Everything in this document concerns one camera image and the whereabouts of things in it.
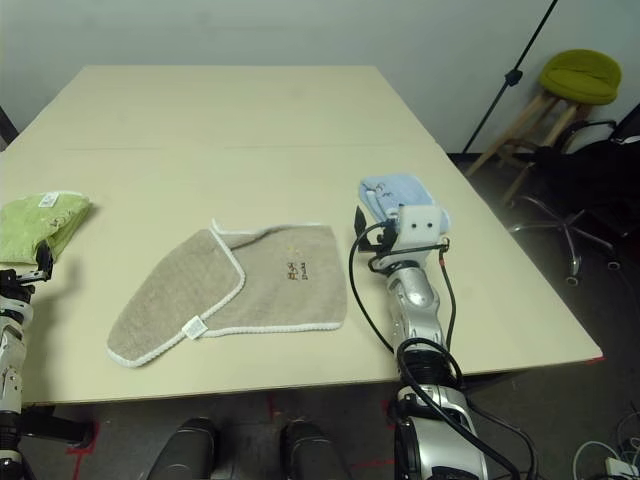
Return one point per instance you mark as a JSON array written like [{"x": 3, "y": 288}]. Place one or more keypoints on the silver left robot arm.
[{"x": 10, "y": 350}]

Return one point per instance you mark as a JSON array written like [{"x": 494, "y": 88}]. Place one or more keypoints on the beige towel with white trim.
[{"x": 280, "y": 300}]

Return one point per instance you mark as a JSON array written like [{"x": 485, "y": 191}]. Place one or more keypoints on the black stand pole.
[{"x": 513, "y": 77}]

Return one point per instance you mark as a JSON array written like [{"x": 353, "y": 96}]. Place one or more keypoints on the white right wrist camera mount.
[{"x": 420, "y": 225}]

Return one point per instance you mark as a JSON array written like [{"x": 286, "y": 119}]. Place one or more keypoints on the light blue folded towel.
[{"x": 385, "y": 187}]

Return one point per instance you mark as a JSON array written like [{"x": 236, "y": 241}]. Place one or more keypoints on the side table with black frame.
[{"x": 7, "y": 127}]

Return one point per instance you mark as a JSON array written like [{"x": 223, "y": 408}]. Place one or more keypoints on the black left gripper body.
[{"x": 20, "y": 282}]

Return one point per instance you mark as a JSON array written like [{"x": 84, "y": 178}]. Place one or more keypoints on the grey robot left leg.
[{"x": 185, "y": 450}]

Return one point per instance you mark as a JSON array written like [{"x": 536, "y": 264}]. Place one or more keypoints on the green stool with wooden legs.
[{"x": 580, "y": 75}]

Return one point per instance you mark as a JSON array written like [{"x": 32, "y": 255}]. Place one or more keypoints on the green folded towel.
[{"x": 30, "y": 225}]

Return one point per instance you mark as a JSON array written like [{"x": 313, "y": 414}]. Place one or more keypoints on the black office chair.
[{"x": 565, "y": 220}]

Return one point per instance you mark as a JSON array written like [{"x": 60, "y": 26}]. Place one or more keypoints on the black robot right leg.
[{"x": 312, "y": 452}]

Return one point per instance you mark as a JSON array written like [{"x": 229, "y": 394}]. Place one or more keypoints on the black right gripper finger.
[
  {"x": 372, "y": 243},
  {"x": 361, "y": 220}
]

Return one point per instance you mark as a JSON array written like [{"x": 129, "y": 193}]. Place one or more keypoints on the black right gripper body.
[{"x": 387, "y": 240}]

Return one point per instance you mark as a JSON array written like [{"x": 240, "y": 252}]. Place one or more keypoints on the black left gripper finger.
[{"x": 44, "y": 260}]

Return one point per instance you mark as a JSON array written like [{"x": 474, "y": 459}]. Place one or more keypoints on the black table foot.
[{"x": 55, "y": 425}]

